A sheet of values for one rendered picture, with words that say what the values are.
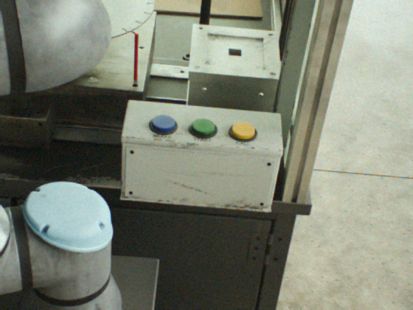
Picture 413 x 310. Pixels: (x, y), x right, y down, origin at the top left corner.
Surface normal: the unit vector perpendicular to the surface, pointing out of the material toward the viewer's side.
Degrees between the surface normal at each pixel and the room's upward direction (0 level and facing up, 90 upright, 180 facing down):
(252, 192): 90
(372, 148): 0
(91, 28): 70
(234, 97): 90
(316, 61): 90
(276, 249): 90
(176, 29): 0
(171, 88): 0
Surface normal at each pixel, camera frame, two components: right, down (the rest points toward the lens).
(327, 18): -0.04, 0.64
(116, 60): 0.08, -0.76
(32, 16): 0.40, -0.08
